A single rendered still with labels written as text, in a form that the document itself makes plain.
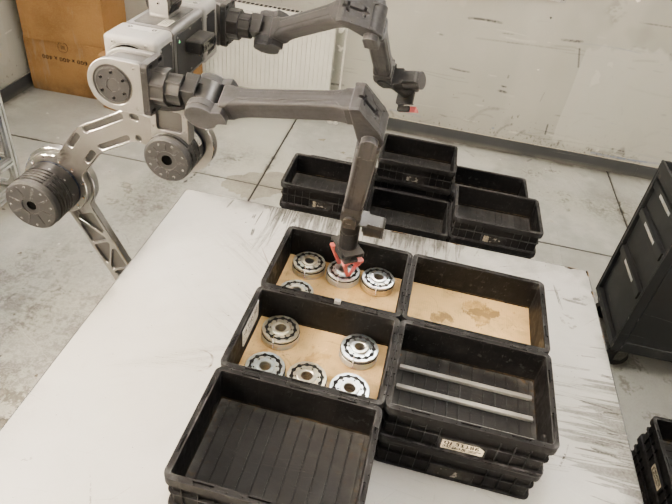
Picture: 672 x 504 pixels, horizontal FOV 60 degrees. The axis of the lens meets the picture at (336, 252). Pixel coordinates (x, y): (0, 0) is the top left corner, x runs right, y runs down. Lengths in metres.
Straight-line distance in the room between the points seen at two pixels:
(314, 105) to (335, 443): 0.77
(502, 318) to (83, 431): 1.20
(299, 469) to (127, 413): 0.51
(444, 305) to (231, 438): 0.77
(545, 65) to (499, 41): 0.37
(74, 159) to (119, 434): 0.92
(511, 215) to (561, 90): 1.77
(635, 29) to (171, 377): 3.74
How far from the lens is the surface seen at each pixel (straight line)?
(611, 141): 4.81
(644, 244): 2.98
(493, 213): 2.96
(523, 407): 1.63
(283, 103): 1.28
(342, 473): 1.39
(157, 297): 1.94
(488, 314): 1.83
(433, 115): 4.61
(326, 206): 2.71
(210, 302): 1.91
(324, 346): 1.61
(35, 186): 2.03
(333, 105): 1.24
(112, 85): 1.44
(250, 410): 1.47
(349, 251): 1.72
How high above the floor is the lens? 2.01
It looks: 38 degrees down
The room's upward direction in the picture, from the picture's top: 8 degrees clockwise
